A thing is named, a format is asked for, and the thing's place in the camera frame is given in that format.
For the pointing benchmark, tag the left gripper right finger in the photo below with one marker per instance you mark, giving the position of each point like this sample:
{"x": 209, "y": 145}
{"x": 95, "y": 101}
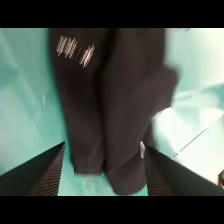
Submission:
{"x": 173, "y": 180}

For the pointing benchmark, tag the black T-shirt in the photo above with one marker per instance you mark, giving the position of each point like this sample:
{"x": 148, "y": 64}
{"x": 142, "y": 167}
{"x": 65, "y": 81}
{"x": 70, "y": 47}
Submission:
{"x": 113, "y": 100}

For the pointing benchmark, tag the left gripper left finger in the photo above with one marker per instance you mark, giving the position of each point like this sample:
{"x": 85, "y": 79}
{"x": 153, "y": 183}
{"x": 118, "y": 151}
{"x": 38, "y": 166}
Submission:
{"x": 40, "y": 176}

